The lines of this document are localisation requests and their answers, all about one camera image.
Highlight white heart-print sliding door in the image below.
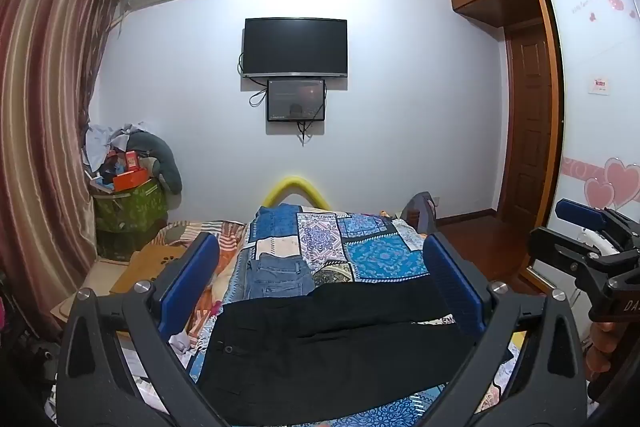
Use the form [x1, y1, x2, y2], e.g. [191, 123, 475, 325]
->
[542, 0, 640, 258]

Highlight black television cable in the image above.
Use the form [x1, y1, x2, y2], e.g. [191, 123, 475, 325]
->
[238, 52, 269, 108]

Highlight blue jeans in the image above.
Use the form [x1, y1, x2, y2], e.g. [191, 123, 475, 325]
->
[243, 254, 317, 301]

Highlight brown wooden door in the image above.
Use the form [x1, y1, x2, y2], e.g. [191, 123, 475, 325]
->
[495, 19, 557, 228]

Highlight blue patchwork blanket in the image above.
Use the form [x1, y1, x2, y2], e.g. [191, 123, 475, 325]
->
[189, 203, 531, 427]

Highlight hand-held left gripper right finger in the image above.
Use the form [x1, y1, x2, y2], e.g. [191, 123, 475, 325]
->
[420, 232, 587, 427]

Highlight striped brown curtain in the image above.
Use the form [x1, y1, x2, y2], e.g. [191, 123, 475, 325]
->
[0, 0, 126, 358]

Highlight grey backpack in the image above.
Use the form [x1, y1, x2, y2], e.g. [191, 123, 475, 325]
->
[400, 192, 439, 236]

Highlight orange-red box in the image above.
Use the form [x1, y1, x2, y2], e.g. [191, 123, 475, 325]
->
[112, 169, 151, 192]

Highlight pale blue clothes pile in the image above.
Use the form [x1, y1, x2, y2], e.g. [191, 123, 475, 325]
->
[82, 122, 151, 175]

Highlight green patterned storage box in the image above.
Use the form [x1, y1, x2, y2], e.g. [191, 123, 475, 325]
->
[91, 179, 170, 263]

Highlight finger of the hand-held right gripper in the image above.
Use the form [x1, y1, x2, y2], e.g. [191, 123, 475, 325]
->
[529, 227, 603, 285]
[556, 199, 640, 253]

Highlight person's right hand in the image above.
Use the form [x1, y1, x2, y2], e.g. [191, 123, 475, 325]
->
[585, 321, 621, 383]

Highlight small black wall monitor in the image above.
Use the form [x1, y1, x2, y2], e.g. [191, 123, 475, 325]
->
[266, 78, 327, 122]

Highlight wall-mounted black television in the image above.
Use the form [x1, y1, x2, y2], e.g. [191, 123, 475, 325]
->
[242, 18, 349, 78]

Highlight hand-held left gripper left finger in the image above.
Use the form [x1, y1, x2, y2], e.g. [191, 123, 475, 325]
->
[56, 232, 228, 427]

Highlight yellow foam tube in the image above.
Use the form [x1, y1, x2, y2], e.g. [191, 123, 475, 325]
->
[263, 176, 333, 212]

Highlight orange striped bedsheet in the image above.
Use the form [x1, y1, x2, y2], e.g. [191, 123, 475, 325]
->
[165, 219, 249, 358]

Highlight black pants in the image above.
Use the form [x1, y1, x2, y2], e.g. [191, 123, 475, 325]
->
[197, 274, 516, 426]

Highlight brown cardboard sheet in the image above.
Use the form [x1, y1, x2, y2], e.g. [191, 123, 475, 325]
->
[110, 244, 195, 296]

